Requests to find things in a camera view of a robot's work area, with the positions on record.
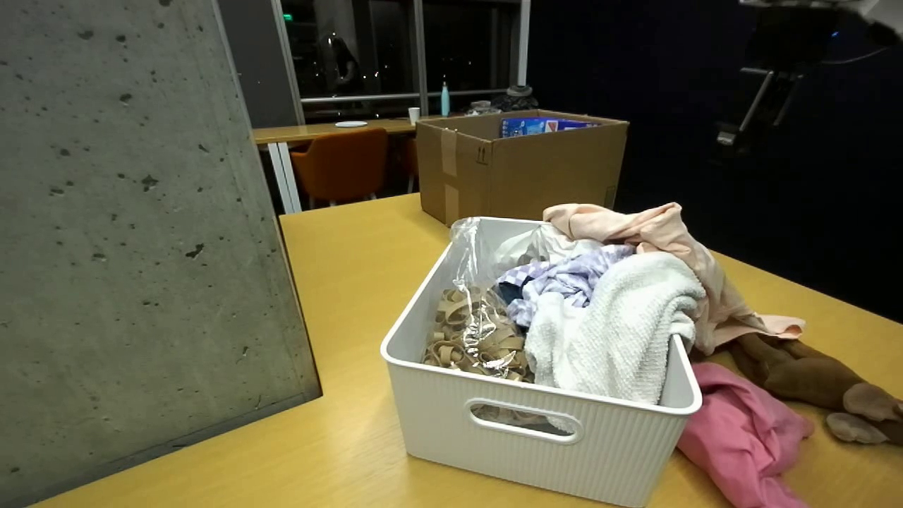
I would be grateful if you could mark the white cup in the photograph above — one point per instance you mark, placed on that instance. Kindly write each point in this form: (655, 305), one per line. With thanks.
(414, 115)

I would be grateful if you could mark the long wooden desk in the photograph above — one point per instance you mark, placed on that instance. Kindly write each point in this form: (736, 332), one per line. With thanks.
(328, 132)

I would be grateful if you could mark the blue carton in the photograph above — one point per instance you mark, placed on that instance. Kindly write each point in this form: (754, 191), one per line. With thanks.
(538, 126)

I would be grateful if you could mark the orange chair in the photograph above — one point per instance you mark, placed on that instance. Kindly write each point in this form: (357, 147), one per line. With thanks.
(342, 165)

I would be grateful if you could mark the cardboard box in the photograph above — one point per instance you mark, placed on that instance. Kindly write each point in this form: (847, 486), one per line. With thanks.
(518, 170)

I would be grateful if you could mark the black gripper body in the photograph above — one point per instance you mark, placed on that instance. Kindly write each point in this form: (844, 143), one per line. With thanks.
(779, 53)

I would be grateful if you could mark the concrete pillar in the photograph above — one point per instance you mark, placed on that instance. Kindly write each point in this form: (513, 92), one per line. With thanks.
(143, 235)

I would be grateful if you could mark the white terry towel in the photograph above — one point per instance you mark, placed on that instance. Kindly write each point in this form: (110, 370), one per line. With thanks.
(610, 329)

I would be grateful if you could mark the clear bag of brown pieces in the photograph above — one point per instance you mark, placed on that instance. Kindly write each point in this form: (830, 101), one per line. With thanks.
(470, 329)

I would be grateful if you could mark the blue bottle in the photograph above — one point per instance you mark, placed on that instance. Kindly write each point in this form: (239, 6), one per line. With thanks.
(445, 101)

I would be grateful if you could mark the beige printed t-shirt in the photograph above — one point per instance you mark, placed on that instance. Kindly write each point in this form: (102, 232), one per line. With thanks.
(679, 254)

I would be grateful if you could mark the pink cloth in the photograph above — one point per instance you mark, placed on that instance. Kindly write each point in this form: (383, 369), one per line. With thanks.
(744, 439)

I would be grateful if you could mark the brown moose plush toy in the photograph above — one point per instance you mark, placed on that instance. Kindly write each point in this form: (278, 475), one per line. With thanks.
(799, 376)

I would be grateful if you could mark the lavender patterned cloth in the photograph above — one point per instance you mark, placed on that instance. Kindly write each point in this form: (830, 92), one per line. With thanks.
(566, 278)

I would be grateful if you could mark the white plastic basket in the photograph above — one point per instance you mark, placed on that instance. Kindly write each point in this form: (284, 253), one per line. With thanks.
(527, 442)

